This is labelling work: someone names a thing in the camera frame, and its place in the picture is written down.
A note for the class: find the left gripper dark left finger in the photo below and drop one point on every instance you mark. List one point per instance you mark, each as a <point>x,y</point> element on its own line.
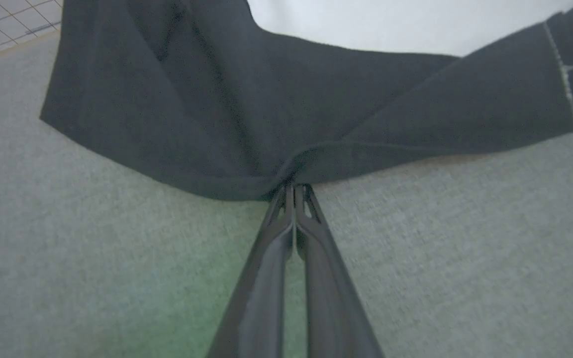
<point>256,298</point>

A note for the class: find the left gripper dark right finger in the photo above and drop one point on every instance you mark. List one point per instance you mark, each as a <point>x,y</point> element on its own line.
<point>331,298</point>

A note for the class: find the black and white garment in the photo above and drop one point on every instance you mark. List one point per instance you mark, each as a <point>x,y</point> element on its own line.
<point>217,99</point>

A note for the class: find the grey fabric sofa seat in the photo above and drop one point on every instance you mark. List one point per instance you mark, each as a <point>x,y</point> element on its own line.
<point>67,248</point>

